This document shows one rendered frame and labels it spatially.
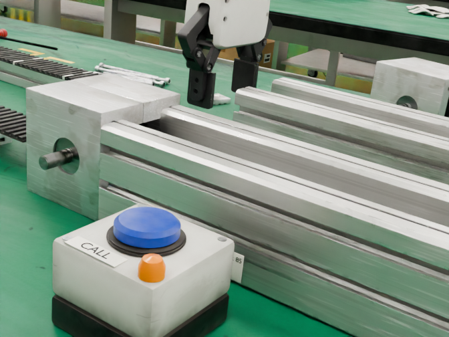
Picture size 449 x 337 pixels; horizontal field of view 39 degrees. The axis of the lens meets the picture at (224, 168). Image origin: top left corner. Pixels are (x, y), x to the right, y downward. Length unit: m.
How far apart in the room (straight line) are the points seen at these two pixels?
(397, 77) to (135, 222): 0.53
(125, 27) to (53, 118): 1.99
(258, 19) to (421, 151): 0.24
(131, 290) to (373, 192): 0.20
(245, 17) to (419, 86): 0.25
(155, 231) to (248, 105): 0.30
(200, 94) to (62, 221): 0.22
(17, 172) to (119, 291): 0.30
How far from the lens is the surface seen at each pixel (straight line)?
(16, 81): 0.95
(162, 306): 0.36
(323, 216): 0.41
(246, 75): 0.75
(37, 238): 0.52
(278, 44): 4.15
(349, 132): 0.60
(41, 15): 3.52
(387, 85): 0.85
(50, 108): 0.55
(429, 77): 0.82
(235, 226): 0.45
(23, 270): 0.48
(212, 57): 0.67
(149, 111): 0.55
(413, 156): 0.60
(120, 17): 2.50
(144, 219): 0.38
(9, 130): 0.65
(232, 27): 0.68
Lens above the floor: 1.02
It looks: 21 degrees down
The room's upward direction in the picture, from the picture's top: 6 degrees clockwise
